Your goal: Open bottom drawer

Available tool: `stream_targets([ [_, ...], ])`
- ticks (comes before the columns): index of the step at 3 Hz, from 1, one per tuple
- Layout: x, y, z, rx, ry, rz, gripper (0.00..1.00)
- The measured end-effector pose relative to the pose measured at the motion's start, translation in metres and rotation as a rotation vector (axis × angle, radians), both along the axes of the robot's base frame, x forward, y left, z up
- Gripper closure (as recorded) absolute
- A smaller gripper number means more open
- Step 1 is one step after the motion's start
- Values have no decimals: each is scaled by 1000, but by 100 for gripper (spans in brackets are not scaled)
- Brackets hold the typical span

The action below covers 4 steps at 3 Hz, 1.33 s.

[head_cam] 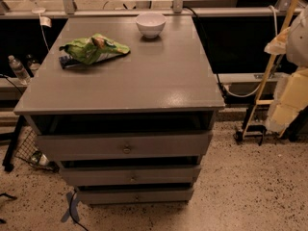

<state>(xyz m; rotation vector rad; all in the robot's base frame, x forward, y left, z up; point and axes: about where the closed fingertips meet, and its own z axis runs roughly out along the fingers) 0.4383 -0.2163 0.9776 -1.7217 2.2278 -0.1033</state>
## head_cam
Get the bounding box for grey drawer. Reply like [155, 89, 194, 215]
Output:
[77, 188, 193, 205]
[61, 165, 201, 186]
[37, 132, 213, 161]

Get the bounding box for black wire basket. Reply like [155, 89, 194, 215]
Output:
[15, 128, 59, 172]

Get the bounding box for black floor cable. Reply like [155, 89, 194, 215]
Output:
[68, 190, 90, 231]

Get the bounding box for black cable behind cabinet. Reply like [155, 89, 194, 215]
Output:
[182, 5, 227, 98]

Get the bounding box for green chip bag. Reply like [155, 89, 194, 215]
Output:
[59, 34, 130, 69]

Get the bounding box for black stand leg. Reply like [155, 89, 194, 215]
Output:
[0, 115, 25, 172]

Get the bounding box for grey drawer cabinet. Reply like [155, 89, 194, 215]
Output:
[14, 16, 224, 192]

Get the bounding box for white ceramic bowl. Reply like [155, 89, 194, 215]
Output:
[136, 13, 167, 39]

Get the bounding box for grey top drawer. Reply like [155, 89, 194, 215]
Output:
[37, 132, 213, 161]

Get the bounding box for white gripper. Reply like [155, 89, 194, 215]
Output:
[264, 27, 308, 133]

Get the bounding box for grey bottom drawer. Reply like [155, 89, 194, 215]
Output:
[77, 188, 193, 205]

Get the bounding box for yellow ladder frame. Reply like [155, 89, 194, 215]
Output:
[234, 0, 299, 143]

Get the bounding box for grey middle drawer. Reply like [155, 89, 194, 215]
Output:
[61, 165, 201, 186]

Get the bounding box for clear plastic water bottle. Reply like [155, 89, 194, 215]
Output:
[8, 55, 31, 86]

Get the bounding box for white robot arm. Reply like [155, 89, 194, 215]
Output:
[264, 8, 308, 133]

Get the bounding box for blue tape cross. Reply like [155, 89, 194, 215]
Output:
[61, 192, 80, 223]

